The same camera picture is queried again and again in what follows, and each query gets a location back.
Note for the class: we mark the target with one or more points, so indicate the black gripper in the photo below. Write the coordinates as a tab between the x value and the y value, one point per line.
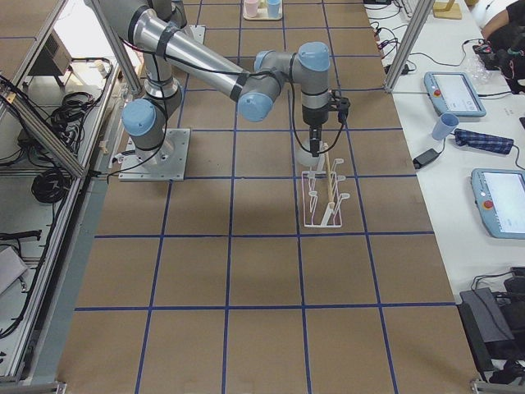
313	118

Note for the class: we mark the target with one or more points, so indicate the grey cup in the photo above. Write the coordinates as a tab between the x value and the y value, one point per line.
303	155

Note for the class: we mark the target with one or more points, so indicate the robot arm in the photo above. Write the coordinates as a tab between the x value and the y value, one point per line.
158	30
170	11

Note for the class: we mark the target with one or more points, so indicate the blue cup on desk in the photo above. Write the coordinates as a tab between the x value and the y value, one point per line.
445	125

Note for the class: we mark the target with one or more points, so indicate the light blue cup far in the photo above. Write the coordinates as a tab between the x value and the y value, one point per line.
273	9

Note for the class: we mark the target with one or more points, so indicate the pink cup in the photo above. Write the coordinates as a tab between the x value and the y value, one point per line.
251	8

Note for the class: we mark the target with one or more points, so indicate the black power adapter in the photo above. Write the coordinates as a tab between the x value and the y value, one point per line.
425	158

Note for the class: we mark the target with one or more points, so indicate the beige serving tray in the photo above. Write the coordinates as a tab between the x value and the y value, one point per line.
262	12

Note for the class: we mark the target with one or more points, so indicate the far teach pendant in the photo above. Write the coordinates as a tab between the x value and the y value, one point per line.
453	92

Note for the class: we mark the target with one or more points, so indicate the teach pendant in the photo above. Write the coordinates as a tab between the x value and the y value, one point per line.
453	92
499	197

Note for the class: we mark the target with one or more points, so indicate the blue plaid folded umbrella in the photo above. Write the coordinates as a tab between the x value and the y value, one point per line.
485	142

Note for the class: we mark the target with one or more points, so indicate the near teach pendant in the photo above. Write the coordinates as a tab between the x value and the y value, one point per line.
499	197

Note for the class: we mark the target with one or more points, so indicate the person at desk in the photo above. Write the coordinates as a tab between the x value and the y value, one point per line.
505	35

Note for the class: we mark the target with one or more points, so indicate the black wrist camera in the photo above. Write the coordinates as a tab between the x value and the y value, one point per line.
340	105

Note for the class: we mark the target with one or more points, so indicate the white wire cup rack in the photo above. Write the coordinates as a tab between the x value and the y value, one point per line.
321	197

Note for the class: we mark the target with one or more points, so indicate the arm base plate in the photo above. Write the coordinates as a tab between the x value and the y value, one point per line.
196	32
168	164

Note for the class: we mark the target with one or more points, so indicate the aluminium frame post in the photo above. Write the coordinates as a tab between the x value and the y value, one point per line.
416	23

